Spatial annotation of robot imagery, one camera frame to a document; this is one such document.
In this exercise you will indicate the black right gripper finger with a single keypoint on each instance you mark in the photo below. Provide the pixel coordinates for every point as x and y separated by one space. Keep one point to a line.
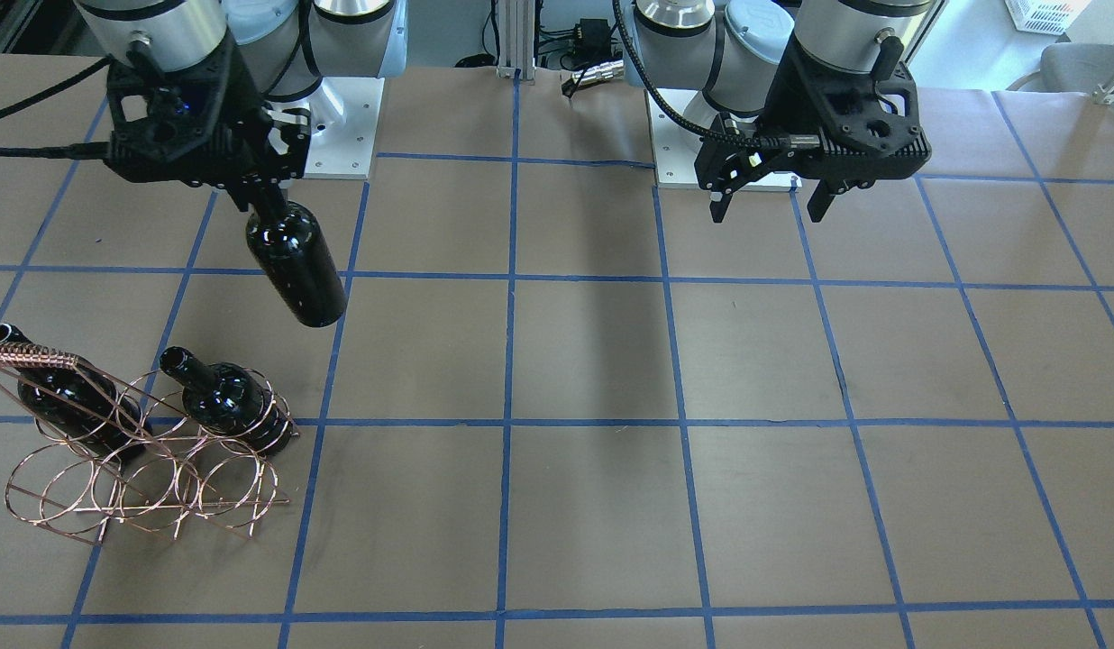
275 145

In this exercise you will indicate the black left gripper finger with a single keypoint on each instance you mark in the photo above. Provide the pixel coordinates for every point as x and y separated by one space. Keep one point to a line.
730 158
824 195

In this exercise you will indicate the dark glass wine bottle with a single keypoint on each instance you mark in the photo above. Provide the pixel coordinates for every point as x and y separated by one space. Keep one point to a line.
288 244

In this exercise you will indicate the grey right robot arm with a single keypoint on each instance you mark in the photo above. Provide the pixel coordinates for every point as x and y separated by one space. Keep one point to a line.
288 46

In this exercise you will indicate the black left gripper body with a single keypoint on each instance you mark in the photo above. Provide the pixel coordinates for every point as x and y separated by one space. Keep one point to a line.
802 101

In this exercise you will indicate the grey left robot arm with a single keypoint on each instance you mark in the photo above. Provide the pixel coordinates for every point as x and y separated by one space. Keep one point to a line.
697 59

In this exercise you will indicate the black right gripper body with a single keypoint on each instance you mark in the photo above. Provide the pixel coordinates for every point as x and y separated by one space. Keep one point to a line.
243 104

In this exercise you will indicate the dark bottle in rack front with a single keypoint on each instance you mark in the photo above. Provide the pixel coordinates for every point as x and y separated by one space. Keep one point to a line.
227 400

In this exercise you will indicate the copper wire wine rack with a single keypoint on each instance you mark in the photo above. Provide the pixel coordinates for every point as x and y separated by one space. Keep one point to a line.
168 471

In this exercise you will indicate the dark bottle in rack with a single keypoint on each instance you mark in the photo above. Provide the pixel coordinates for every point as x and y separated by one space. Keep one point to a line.
95 418
227 400

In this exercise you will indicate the dark bottle in rack rear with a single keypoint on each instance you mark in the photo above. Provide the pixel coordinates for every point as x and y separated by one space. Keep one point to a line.
95 418

